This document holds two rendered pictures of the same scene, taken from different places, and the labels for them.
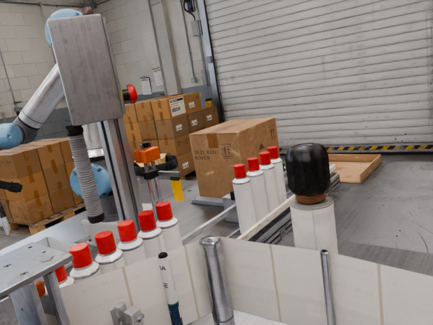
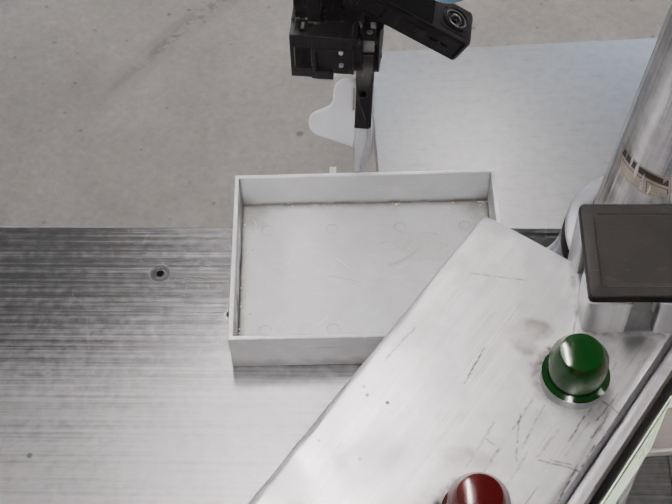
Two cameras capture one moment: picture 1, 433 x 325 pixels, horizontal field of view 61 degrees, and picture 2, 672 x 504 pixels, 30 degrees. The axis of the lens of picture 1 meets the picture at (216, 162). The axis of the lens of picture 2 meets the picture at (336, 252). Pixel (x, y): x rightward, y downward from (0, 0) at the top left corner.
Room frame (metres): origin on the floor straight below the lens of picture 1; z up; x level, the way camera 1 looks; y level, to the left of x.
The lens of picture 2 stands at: (0.61, 0.08, 1.90)
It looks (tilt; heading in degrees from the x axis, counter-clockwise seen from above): 55 degrees down; 53
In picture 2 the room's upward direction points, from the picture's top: 2 degrees counter-clockwise
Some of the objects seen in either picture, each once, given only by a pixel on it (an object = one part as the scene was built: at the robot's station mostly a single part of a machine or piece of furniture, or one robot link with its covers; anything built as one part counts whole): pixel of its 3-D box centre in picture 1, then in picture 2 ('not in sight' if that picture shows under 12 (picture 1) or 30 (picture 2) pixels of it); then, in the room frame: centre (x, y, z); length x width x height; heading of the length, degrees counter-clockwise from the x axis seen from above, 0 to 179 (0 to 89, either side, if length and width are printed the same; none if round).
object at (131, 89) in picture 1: (129, 94); not in sight; (0.75, 0.15, 1.32); 0.04 x 0.03 x 0.04; 15
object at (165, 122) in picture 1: (175, 136); not in sight; (5.29, 0.52, 0.57); 1.20 x 0.85 x 1.14; 146
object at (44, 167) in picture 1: (30, 182); not in sight; (4.30, 2.22, 0.45); 1.20 x 0.84 x 0.89; 56
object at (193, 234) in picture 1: (244, 200); not in sight; (1.06, -0.07, 0.95); 1.07 x 0.01 x 0.01; 140
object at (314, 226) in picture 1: (312, 216); not in sight; (0.69, -0.17, 1.03); 0.09 x 0.09 x 0.30
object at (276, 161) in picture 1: (276, 177); not in sight; (1.15, -0.18, 0.98); 0.05 x 0.05 x 0.20
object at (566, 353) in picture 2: not in sight; (578, 364); (0.82, 0.21, 1.49); 0.03 x 0.03 x 0.02
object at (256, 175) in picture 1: (257, 191); not in sight; (1.04, -0.11, 0.98); 0.05 x 0.05 x 0.20
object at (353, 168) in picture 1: (341, 167); not in sight; (1.58, -0.55, 0.85); 0.30 x 0.26 x 0.04; 140
